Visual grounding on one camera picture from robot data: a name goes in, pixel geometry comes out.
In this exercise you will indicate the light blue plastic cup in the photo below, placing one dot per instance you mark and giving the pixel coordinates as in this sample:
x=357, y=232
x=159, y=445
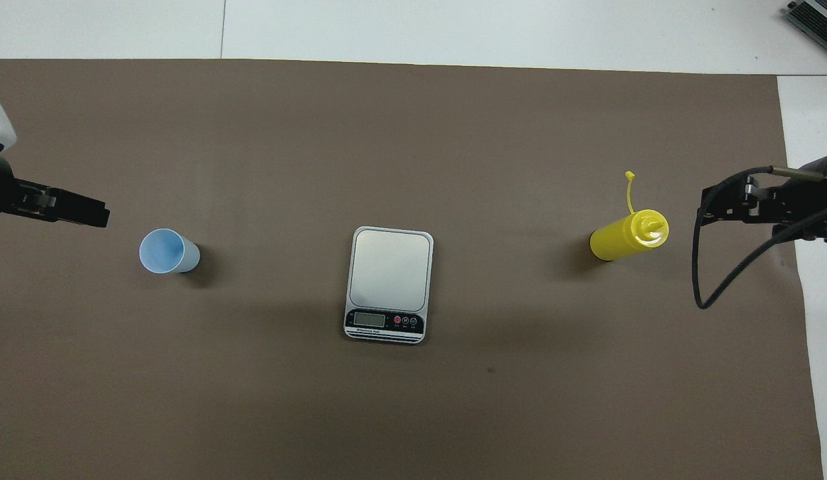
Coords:
x=161, y=252

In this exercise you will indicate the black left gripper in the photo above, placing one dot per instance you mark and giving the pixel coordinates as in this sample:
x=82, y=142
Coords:
x=0, y=190

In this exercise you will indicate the yellow squeeze bottle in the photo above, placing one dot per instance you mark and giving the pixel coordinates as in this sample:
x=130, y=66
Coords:
x=620, y=241

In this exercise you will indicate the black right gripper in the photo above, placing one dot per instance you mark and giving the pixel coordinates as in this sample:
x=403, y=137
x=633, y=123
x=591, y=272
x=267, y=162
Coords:
x=803, y=210

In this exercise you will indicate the brown paper table mat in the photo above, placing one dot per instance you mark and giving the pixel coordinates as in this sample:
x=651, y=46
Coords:
x=453, y=133

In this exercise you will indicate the grey finned metal box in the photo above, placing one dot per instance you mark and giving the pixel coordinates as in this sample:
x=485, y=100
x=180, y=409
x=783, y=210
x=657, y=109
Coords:
x=817, y=20

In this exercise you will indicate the silver digital kitchen scale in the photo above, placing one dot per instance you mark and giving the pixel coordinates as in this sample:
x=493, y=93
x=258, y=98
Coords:
x=390, y=273

